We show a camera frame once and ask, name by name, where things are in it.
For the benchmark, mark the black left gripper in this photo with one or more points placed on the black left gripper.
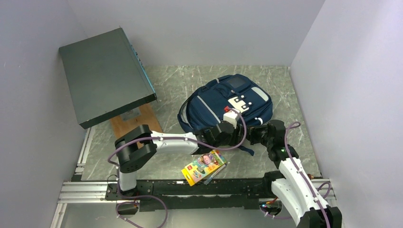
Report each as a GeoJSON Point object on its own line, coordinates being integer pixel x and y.
{"type": "Point", "coordinates": [226, 142]}

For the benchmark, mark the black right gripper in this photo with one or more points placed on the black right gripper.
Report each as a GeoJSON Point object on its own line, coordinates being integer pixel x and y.
{"type": "Point", "coordinates": [251, 131]}

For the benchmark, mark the navy blue student backpack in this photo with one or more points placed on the navy blue student backpack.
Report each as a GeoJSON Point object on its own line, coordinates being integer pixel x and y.
{"type": "Point", "coordinates": [205, 106]}

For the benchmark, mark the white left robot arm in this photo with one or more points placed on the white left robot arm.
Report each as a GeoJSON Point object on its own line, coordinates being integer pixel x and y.
{"type": "Point", "coordinates": [137, 147]}

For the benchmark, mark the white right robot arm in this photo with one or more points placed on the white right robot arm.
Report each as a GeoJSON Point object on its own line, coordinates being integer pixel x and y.
{"type": "Point", "coordinates": [290, 183]}

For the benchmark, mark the yellow crayon box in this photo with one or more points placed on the yellow crayon box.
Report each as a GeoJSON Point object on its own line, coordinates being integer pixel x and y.
{"type": "Point", "coordinates": [203, 166]}

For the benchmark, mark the blue pen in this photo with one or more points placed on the blue pen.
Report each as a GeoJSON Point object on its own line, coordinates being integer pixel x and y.
{"type": "Point", "coordinates": [215, 173]}

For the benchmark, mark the copper pipe fitting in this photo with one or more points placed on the copper pipe fitting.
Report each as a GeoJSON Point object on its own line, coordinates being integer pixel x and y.
{"type": "Point", "coordinates": [311, 177]}

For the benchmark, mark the wooden board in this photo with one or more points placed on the wooden board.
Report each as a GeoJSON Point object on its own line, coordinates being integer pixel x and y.
{"type": "Point", "coordinates": [124, 123]}

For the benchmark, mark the dark grey metal equipment box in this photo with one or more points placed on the dark grey metal equipment box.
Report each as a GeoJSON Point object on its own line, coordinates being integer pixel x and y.
{"type": "Point", "coordinates": [105, 77]}

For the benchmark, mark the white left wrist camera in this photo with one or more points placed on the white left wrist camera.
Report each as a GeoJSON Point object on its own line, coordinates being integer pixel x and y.
{"type": "Point", "coordinates": [232, 116]}

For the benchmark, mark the aluminium frame rail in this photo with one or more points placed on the aluminium frame rail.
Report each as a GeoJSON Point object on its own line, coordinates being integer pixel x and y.
{"type": "Point", "coordinates": [80, 191]}

